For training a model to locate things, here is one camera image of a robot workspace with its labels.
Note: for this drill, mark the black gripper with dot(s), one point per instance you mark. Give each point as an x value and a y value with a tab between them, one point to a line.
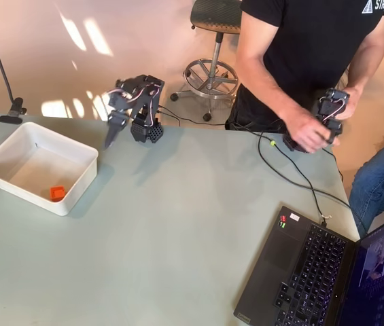
115	123

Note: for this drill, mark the metal stool green seat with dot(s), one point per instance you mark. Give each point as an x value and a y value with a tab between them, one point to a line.
213	68

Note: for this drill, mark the person's right hand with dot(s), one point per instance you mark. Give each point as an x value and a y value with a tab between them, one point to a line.
309	134

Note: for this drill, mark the black leader arm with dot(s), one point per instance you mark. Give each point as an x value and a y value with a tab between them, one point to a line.
331	108

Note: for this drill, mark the black open laptop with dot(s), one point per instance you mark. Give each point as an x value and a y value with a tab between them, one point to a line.
300	265

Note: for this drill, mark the white plastic bin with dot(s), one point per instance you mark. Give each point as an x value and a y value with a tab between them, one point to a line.
38	159

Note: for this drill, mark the orange cube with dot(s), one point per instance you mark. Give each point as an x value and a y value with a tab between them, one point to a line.
57	193

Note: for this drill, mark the person's left hand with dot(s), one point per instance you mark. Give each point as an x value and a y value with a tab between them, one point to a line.
352	103

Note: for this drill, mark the person's right forearm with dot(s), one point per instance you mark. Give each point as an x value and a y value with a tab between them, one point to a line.
273	98

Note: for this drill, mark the person in black t-shirt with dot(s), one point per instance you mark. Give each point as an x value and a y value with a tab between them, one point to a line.
314	51

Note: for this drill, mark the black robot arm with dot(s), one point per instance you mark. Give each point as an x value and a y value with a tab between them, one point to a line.
149	102

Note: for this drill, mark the person's left forearm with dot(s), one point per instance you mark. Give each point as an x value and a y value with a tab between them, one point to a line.
365	64

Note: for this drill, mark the leg in blue jeans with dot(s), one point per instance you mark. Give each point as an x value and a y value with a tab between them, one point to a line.
378	180

